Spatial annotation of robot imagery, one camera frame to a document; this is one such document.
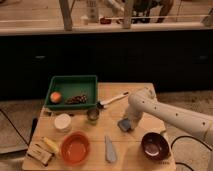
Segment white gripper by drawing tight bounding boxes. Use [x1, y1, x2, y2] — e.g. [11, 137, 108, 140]
[123, 105, 143, 131]

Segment blue sponge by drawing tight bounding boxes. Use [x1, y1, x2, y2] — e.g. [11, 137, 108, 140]
[118, 118, 131, 132]

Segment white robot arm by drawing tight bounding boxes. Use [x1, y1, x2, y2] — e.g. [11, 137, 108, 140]
[124, 87, 213, 147]

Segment small metal cup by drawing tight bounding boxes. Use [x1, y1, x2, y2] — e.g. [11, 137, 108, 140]
[87, 108, 100, 122]

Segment white paper cup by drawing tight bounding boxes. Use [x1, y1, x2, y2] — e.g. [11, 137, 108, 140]
[54, 114, 71, 132]

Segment dark brown bowl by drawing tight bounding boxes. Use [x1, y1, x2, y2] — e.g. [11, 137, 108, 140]
[141, 132, 170, 161]

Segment grey blue spatula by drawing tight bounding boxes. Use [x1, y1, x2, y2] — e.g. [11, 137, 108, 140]
[105, 136, 117, 163]

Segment brown grape bunch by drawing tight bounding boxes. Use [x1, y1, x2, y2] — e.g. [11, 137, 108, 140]
[65, 95, 87, 104]

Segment orange plastic bowl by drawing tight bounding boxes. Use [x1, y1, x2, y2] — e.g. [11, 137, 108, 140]
[60, 131, 90, 166]

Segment green plastic tray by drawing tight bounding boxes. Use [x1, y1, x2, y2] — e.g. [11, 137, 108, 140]
[44, 75, 98, 110]

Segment orange peach fruit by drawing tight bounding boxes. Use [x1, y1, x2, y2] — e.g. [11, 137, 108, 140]
[50, 92, 62, 103]

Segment yellow banana toy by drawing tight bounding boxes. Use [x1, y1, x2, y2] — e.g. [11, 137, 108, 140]
[42, 137, 59, 154]

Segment wooden block toy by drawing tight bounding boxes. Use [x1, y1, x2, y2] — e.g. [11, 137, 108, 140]
[27, 144, 53, 166]

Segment red object background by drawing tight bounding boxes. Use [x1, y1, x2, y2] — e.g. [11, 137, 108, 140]
[100, 17, 112, 25]

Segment white handled brush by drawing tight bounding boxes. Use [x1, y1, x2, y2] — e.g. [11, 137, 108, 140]
[97, 92, 129, 109]

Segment black cable right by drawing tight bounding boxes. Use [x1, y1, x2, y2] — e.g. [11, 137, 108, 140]
[170, 134, 213, 171]

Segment black cable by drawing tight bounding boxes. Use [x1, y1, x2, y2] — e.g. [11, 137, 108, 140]
[170, 134, 213, 171]
[0, 108, 30, 146]

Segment black cable left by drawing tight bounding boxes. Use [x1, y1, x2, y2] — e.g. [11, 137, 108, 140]
[0, 108, 30, 146]

